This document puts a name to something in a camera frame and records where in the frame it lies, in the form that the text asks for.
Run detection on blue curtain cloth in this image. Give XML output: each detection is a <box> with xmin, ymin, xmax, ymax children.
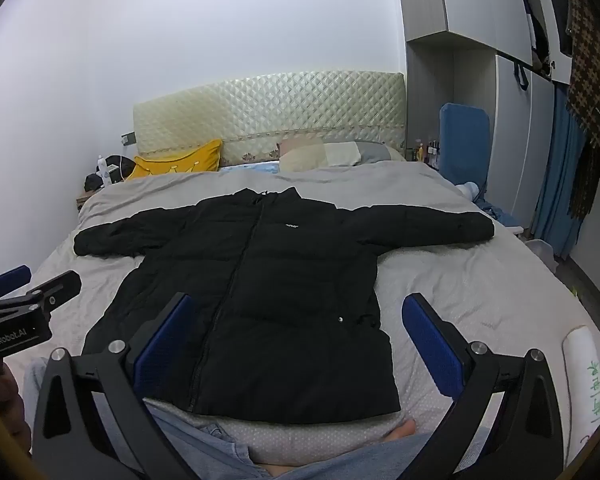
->
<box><xmin>531</xmin><ymin>84</ymin><xmax>589</xmax><ymax>262</ymax></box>

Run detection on brown nightstand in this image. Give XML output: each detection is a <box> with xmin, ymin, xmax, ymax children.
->
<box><xmin>76</xmin><ymin>187</ymin><xmax>102</xmax><ymax>214</ymax></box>

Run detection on yellow pillow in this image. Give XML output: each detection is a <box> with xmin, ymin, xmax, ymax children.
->
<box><xmin>126</xmin><ymin>138</ymin><xmax>225</xmax><ymax>181</ymax></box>

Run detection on blue cushion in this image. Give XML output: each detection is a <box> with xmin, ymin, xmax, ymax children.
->
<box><xmin>438</xmin><ymin>102</ymin><xmax>491</xmax><ymax>197</ymax></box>

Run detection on light blue bed sheet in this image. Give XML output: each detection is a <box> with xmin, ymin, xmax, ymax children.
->
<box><xmin>219</xmin><ymin>160</ymin><xmax>286</xmax><ymax>175</ymax></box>

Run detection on person's denim pants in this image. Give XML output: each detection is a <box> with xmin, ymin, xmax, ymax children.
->
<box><xmin>22</xmin><ymin>357</ymin><xmax>487</xmax><ymax>480</ymax></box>

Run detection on small cosmetic bottles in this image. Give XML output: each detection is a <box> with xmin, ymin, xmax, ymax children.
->
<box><xmin>409</xmin><ymin>136</ymin><xmax>442</xmax><ymax>167</ymax></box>

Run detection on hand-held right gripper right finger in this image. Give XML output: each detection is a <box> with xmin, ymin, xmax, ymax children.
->
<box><xmin>401</xmin><ymin>292</ymin><xmax>566</xmax><ymax>480</ymax></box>

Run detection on brown houndstooth scarf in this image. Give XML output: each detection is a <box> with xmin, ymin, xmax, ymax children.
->
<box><xmin>564</xmin><ymin>0</ymin><xmax>600</xmax><ymax>222</ymax></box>

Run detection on dark hanging clothes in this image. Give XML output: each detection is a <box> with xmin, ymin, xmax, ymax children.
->
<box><xmin>521</xmin><ymin>0</ymin><xmax>577</xmax><ymax>77</ymax></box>

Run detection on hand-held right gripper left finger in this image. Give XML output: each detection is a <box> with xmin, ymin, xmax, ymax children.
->
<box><xmin>31</xmin><ymin>292</ymin><xmax>201</xmax><ymax>480</ymax></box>

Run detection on grey white wardrobe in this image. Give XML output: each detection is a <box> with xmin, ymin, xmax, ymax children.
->
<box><xmin>394</xmin><ymin>0</ymin><xmax>583</xmax><ymax>271</ymax></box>

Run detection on person's left hand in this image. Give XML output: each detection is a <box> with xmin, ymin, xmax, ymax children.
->
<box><xmin>0</xmin><ymin>359</ymin><xmax>34</xmax><ymax>457</ymax></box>

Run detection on black bag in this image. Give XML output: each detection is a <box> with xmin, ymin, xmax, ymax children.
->
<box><xmin>84</xmin><ymin>172</ymin><xmax>114</xmax><ymax>192</ymax></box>

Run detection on grey bed blanket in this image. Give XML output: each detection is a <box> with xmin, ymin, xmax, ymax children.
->
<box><xmin>27</xmin><ymin>160</ymin><xmax>600</xmax><ymax>467</ymax></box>

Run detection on cream quilted headboard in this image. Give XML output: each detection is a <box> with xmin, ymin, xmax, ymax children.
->
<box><xmin>132</xmin><ymin>71</ymin><xmax>406</xmax><ymax>167</ymax></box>

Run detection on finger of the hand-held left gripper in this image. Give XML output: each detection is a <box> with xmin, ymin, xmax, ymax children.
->
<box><xmin>0</xmin><ymin>265</ymin><xmax>33</xmax><ymax>302</ymax></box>
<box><xmin>10</xmin><ymin>270</ymin><xmax>83</xmax><ymax>312</ymax></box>

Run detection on black shirt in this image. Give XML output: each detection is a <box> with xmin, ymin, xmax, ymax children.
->
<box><xmin>73</xmin><ymin>186</ymin><xmax>496</xmax><ymax>418</ymax></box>

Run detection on patchwork pillow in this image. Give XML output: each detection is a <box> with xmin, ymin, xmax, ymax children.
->
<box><xmin>278</xmin><ymin>140</ymin><xmax>406</xmax><ymax>174</ymax></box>

